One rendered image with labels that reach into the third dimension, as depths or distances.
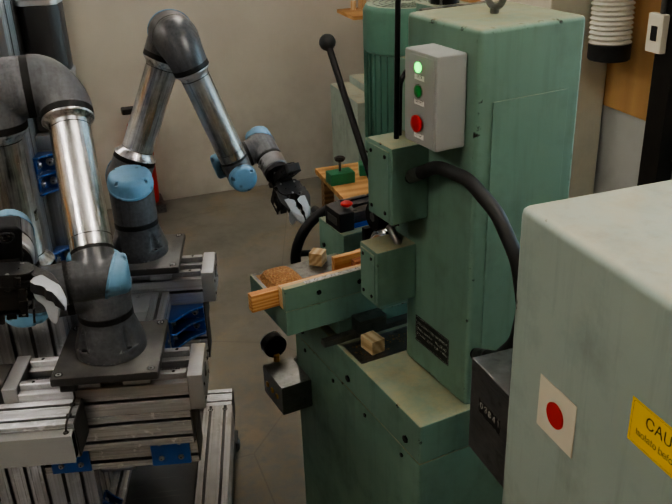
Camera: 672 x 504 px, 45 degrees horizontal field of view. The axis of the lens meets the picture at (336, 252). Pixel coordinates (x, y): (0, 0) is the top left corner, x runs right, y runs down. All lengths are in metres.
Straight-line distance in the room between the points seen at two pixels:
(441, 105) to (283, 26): 3.52
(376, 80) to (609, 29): 1.58
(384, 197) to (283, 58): 3.40
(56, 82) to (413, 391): 0.90
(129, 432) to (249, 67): 3.22
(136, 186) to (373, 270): 0.80
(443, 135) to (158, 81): 1.07
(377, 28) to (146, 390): 0.91
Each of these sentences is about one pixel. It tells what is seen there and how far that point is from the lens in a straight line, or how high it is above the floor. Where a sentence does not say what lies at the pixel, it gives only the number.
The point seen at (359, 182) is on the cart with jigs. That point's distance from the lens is 3.51.
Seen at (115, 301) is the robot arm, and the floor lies 0.96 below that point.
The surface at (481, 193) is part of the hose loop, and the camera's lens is 1.34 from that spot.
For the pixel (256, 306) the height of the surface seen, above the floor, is 0.91.
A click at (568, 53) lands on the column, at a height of 1.46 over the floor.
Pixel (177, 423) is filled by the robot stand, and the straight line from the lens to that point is 1.89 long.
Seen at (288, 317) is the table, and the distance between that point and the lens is 1.77.
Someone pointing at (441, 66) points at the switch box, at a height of 1.46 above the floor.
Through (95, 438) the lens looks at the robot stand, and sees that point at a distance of 1.94.
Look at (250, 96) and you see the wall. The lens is 4.87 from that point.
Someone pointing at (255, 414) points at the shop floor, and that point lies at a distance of 2.99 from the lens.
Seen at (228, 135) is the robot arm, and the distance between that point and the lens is 2.20.
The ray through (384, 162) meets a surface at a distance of 1.50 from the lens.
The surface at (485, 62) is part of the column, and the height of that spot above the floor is 1.47.
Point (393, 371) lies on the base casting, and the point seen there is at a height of 0.80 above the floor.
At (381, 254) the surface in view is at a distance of 1.59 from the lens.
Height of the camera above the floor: 1.76
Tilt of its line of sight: 25 degrees down
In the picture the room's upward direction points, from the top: 2 degrees counter-clockwise
